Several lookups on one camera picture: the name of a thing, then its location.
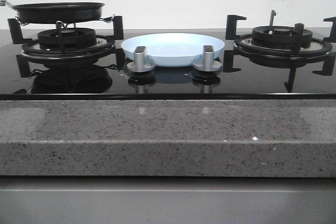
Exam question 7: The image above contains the light blue plate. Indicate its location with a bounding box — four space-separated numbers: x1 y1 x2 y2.
121 33 225 67

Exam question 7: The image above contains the black glass cooktop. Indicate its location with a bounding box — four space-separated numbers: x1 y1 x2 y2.
1 29 335 100

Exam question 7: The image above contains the silver stove knob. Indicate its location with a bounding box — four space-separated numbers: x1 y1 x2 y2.
193 45 223 72
127 46 156 73

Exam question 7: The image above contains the right silver stove knob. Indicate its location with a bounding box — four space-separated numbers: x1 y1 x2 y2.
193 45 223 72

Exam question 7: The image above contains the black gas burner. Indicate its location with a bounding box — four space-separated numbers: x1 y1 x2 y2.
223 10 335 94
8 16 124 78

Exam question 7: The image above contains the black frying pan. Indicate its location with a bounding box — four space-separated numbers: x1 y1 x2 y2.
1 0 104 24

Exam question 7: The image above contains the right black gas burner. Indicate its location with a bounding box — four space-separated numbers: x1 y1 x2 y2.
223 10 335 94

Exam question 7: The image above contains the left black gas burner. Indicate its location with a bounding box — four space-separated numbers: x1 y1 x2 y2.
8 16 124 78

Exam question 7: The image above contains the left silver stove knob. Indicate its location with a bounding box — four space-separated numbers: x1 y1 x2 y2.
127 46 156 73

